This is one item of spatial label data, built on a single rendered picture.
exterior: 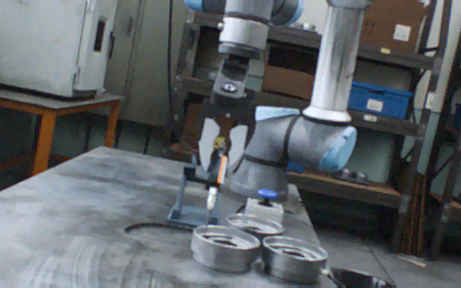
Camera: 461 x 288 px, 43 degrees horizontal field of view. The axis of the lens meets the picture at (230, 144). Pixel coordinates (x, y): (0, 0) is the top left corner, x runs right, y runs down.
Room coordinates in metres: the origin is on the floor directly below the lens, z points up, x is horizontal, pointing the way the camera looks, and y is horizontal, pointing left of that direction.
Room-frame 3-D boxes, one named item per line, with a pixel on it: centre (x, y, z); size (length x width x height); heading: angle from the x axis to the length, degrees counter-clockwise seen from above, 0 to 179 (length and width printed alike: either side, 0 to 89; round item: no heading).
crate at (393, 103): (4.61, -1.00, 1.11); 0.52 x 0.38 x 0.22; 89
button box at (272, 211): (1.17, -0.09, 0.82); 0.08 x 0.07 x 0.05; 179
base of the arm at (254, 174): (1.50, -0.10, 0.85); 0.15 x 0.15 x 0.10
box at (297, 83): (4.60, -0.33, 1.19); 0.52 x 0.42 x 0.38; 89
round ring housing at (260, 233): (1.01, -0.07, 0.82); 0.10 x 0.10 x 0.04
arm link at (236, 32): (0.98, 0.02, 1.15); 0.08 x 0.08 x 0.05
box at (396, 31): (4.58, -0.98, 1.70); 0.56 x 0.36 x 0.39; 84
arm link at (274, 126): (1.49, -0.10, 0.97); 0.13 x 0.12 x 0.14; 63
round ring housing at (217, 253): (0.89, -0.02, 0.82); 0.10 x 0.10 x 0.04
